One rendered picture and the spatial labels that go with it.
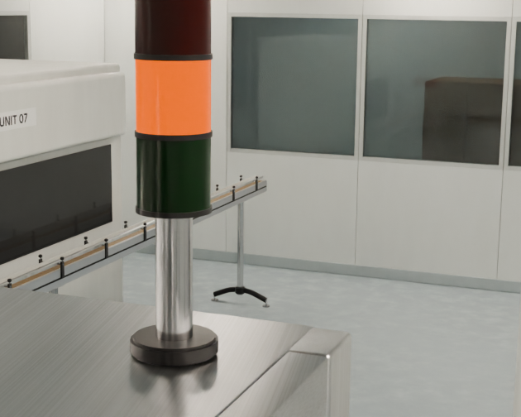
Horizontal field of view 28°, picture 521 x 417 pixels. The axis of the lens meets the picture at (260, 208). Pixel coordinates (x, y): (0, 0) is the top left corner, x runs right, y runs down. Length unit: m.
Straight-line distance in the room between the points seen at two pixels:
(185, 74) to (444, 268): 8.33
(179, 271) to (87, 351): 0.09
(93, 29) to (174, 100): 8.98
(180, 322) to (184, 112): 0.14
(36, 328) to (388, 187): 8.20
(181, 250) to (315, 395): 0.13
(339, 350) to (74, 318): 0.20
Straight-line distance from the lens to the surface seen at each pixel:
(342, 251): 9.14
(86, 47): 9.51
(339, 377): 0.74
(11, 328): 0.78
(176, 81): 0.65
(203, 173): 0.67
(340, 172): 9.01
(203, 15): 0.66
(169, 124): 0.66
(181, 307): 0.69
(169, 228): 0.68
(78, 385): 0.66
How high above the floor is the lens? 2.33
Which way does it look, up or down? 11 degrees down
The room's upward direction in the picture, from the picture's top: 1 degrees clockwise
